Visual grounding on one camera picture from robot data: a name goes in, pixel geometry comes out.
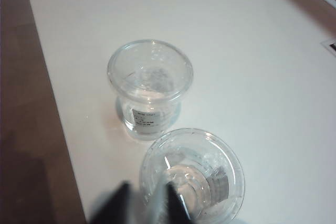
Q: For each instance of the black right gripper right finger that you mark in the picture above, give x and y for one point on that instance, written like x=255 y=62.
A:
x=176 y=205

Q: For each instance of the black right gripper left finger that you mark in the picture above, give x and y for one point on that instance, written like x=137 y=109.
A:
x=118 y=205

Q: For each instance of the black white printed marker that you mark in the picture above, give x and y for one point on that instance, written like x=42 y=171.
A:
x=330 y=47

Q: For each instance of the clear plastic cup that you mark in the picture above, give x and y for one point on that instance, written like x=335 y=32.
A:
x=149 y=87
x=210 y=169

